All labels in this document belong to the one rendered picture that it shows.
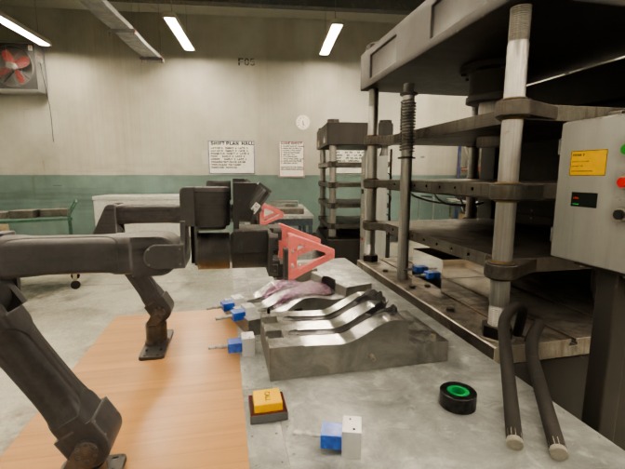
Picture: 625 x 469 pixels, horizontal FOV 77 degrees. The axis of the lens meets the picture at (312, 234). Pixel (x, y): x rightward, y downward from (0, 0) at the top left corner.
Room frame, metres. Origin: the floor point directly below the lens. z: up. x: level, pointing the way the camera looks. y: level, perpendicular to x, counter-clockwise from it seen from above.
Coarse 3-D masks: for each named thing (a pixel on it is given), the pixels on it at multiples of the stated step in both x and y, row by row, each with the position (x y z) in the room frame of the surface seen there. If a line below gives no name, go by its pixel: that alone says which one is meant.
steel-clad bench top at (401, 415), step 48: (240, 288) 1.73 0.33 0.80; (384, 288) 1.73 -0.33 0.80; (240, 336) 1.20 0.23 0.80; (288, 384) 0.91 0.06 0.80; (336, 384) 0.91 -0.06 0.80; (384, 384) 0.91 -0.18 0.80; (432, 384) 0.91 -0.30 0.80; (480, 384) 0.91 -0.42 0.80; (528, 384) 0.91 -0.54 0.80; (288, 432) 0.73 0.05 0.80; (384, 432) 0.73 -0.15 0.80; (432, 432) 0.73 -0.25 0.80; (480, 432) 0.73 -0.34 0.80; (528, 432) 0.73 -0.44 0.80; (576, 432) 0.73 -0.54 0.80
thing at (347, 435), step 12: (348, 420) 0.69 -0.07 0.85; (360, 420) 0.69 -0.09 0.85; (300, 432) 0.68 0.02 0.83; (312, 432) 0.68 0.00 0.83; (324, 432) 0.67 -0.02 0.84; (336, 432) 0.67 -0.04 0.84; (348, 432) 0.65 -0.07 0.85; (360, 432) 0.65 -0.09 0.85; (324, 444) 0.66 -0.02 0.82; (336, 444) 0.66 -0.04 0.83; (348, 444) 0.65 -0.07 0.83; (360, 444) 0.65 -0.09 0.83; (348, 456) 0.65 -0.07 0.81; (360, 456) 0.65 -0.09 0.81
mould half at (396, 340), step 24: (288, 312) 1.18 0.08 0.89; (312, 312) 1.20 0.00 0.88; (360, 312) 1.10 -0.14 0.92; (384, 312) 1.06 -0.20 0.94; (408, 312) 1.26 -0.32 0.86; (264, 336) 1.04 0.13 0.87; (288, 336) 0.99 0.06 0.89; (312, 336) 1.00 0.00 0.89; (336, 336) 1.01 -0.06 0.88; (360, 336) 0.98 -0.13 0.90; (384, 336) 0.99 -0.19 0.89; (408, 336) 1.06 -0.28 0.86; (288, 360) 0.93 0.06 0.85; (312, 360) 0.95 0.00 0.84; (336, 360) 0.96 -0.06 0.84; (360, 360) 0.97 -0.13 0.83; (384, 360) 0.99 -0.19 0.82; (408, 360) 1.01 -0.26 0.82; (432, 360) 1.02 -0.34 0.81
